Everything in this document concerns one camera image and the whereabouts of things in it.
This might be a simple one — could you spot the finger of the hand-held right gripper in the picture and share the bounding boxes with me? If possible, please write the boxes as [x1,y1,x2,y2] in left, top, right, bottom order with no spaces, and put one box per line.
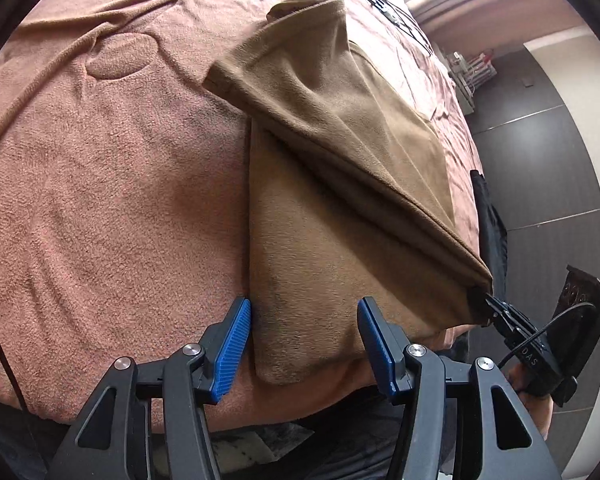
[484,292,527,330]
[486,305,518,343]

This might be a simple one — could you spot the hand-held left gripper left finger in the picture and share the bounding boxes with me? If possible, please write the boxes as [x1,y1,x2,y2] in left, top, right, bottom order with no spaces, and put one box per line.
[55,297,253,480]

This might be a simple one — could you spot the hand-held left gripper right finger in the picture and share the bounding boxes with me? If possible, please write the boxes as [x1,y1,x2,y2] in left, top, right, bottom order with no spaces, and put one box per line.
[356,296,563,480]

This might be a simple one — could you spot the brown printed T-shirt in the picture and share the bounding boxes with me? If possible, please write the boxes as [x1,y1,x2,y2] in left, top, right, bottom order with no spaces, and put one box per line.
[202,0,495,387]

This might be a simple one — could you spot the folded black clothes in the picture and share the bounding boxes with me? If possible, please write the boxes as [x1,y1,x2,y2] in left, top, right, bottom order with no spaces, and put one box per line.
[470,170,510,311]

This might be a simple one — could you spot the person's right hand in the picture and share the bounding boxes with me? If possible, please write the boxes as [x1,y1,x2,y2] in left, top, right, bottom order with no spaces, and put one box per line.
[507,360,553,441]

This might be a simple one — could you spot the grey wardrobe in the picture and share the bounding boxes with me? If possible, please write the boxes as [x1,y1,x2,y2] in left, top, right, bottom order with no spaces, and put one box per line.
[467,30,600,461]

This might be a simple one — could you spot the reddish brown bed blanket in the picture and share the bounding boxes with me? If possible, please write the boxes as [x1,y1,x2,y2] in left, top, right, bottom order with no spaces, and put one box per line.
[0,0,483,436]

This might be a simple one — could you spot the white nightstand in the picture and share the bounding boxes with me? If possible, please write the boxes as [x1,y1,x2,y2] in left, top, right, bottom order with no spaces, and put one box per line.
[442,47,496,111]

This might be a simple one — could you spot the pink striped gift bag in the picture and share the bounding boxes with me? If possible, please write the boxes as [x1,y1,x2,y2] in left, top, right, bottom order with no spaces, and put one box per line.
[467,50,496,78]

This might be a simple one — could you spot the pink curtain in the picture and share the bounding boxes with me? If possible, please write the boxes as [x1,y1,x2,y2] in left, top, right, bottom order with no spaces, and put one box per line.
[407,0,591,61]

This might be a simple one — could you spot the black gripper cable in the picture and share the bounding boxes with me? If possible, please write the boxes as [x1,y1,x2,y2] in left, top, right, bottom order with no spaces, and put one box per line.
[495,302,598,367]

